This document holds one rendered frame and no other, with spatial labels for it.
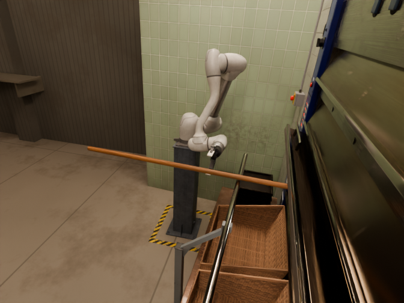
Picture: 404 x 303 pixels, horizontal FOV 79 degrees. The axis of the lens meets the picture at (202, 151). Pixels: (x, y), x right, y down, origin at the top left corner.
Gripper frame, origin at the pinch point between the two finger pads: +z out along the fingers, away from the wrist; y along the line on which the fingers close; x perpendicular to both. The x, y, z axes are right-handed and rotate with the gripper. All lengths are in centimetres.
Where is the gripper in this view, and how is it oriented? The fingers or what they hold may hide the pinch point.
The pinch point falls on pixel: (208, 165)
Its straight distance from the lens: 151.8
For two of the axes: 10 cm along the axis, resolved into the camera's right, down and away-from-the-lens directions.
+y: -0.6, 8.8, 4.7
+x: -9.6, -1.8, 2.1
